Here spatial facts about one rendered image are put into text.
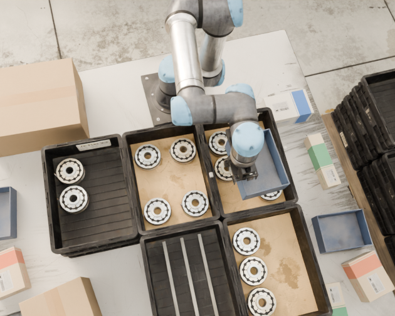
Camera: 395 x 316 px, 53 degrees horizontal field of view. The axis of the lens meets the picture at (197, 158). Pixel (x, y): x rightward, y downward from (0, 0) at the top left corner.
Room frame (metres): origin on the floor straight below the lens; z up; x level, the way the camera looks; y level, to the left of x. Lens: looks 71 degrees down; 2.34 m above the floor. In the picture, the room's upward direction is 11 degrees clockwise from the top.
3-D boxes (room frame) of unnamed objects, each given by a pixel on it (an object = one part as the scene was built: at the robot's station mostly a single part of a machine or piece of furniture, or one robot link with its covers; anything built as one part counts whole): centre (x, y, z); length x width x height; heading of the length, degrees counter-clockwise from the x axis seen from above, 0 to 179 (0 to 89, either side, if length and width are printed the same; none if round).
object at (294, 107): (0.86, -0.35, 0.75); 0.20 x 0.12 x 0.09; 115
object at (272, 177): (0.45, -0.20, 1.10); 0.20 x 0.15 x 0.07; 27
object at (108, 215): (0.29, 0.37, 0.87); 0.40 x 0.30 x 0.11; 23
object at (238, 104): (0.47, -0.07, 1.42); 0.11 x 0.11 x 0.08; 16
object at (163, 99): (0.82, 0.16, 0.80); 0.15 x 0.15 x 0.10
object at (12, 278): (-0.05, 0.63, 0.74); 0.16 x 0.12 x 0.07; 33
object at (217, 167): (0.49, -0.12, 0.86); 0.10 x 0.10 x 0.01
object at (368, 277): (0.20, -0.76, 0.74); 0.16 x 0.12 x 0.07; 35
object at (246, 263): (0.12, -0.28, 0.86); 0.10 x 0.10 x 0.01
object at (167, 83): (0.83, 0.16, 0.91); 0.13 x 0.12 x 0.14; 106
